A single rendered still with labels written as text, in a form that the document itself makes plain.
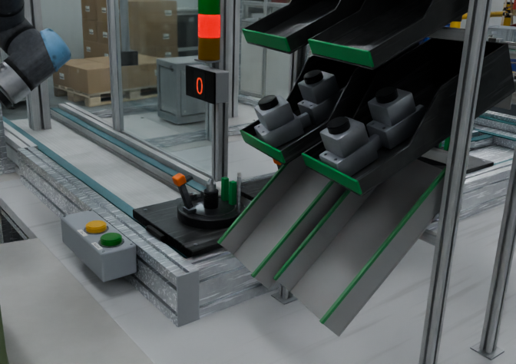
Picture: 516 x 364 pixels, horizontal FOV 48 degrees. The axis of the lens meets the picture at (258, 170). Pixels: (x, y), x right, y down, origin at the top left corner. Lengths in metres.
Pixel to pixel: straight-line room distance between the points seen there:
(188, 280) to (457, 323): 0.49
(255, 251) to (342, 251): 0.16
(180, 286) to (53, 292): 0.29
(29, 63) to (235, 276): 0.56
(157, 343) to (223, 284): 0.16
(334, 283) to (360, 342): 0.21
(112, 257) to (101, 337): 0.15
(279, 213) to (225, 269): 0.16
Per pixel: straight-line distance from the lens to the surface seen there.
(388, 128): 0.81
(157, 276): 1.09
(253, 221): 1.01
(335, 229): 0.91
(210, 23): 1.33
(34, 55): 1.22
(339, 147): 0.77
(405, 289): 1.23
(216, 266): 1.06
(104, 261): 1.12
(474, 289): 1.28
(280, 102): 0.89
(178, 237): 1.13
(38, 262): 1.33
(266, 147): 0.88
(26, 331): 1.11
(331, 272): 0.89
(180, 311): 1.05
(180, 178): 1.14
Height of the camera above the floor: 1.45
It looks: 19 degrees down
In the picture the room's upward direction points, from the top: 2 degrees clockwise
